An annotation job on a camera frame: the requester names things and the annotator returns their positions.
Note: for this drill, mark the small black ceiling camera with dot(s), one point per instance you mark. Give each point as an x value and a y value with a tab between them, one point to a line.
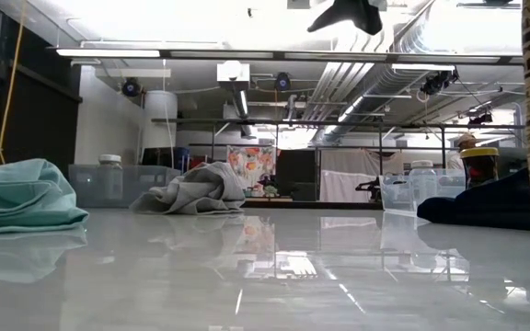
479	119

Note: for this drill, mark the white ceiling box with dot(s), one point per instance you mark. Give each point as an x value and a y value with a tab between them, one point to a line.
233	71

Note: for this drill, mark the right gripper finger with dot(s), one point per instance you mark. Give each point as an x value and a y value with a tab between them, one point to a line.
338	11
372	18

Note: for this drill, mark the navy blue cloth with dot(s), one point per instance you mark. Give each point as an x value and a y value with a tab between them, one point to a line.
476	207

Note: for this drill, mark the plain white-lid clear spice jar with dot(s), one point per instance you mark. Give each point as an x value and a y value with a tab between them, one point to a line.
422	163

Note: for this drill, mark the short ceiling light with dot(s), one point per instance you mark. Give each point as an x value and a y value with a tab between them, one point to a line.
421	67

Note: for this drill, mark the person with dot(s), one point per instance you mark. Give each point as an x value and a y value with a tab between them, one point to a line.
465	140

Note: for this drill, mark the long ceiling light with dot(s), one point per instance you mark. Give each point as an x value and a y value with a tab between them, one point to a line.
108	53

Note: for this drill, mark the white hanging sheet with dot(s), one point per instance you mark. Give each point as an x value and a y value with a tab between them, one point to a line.
343	184

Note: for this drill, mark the grey translucent plastic bin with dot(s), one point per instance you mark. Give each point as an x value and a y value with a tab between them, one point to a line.
154	184

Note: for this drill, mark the silver ceiling ducts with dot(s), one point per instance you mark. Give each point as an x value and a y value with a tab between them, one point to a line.
338	87

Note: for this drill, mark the teal cloth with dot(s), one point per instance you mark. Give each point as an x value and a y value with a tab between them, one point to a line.
26	197

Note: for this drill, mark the white glossy table sheet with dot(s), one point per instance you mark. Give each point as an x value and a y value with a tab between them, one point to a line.
265	276

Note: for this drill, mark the blue container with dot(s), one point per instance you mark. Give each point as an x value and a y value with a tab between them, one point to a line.
181	158

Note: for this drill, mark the black ceiling camera cluster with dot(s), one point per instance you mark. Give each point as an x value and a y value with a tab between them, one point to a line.
437	83

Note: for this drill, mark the black metal rail frame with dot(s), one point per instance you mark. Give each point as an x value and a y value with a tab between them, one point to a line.
292	122

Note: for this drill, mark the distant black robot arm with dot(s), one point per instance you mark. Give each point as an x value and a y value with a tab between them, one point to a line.
368	186

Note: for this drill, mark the distant dark monitor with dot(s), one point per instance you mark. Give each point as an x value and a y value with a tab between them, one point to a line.
511	161

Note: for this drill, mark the grey overhead beam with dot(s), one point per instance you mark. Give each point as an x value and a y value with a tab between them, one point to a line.
329	57

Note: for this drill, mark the floral fabric panel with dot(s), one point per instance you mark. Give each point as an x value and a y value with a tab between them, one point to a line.
251	163

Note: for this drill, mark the clear plastic bin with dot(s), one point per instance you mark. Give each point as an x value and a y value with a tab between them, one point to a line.
449	184

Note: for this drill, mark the black round ceiling camera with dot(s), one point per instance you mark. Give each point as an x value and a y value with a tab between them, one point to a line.
282	82
131	87

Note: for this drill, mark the white cylindrical tank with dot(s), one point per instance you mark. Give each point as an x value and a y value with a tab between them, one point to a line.
159	119

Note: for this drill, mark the grey cloth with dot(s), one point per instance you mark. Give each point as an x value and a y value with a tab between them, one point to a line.
200	188

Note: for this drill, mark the tan-topped white-lid spice jar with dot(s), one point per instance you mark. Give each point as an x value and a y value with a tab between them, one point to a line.
110	159

